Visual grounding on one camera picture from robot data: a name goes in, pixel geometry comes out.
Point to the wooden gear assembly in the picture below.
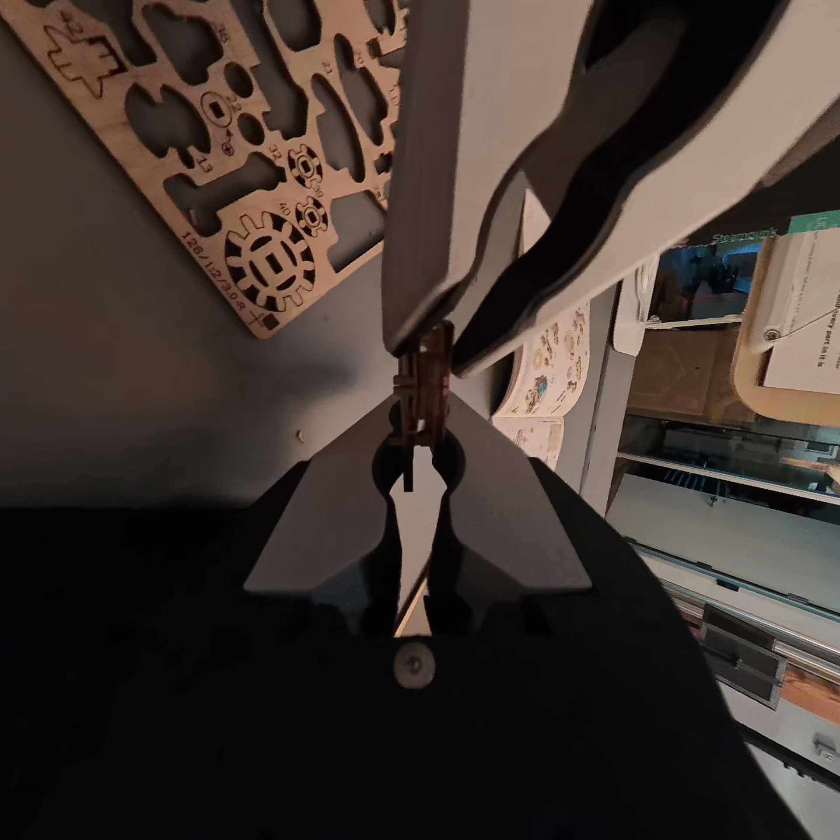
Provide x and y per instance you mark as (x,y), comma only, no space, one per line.
(423,394)

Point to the instruction booklet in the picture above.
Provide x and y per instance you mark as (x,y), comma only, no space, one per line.
(551,367)

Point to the dark cloth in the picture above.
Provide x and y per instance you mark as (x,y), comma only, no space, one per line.
(52,590)

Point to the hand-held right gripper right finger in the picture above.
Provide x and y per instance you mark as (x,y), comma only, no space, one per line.
(518,525)

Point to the laser-cut plywood sheet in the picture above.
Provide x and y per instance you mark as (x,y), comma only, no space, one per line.
(164,164)

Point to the white desk stand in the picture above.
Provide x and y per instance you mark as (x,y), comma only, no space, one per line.
(636,308)

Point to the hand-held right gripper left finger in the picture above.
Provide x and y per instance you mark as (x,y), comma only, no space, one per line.
(321,525)

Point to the black model kit box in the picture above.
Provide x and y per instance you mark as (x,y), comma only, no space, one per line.
(814,222)

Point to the tan clipboard with paper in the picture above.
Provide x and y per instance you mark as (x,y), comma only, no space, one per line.
(800,354)

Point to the dark grey box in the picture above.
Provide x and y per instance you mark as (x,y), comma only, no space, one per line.
(741,656)

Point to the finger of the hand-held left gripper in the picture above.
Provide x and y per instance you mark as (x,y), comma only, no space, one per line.
(499,98)
(754,98)

